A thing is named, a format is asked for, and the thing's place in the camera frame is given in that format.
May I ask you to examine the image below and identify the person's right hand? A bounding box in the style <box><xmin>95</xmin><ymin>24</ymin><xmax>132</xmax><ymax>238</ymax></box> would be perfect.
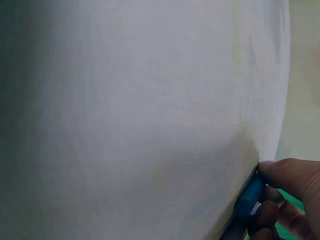
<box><xmin>246</xmin><ymin>157</ymin><xmax>320</xmax><ymax>240</ymax></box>

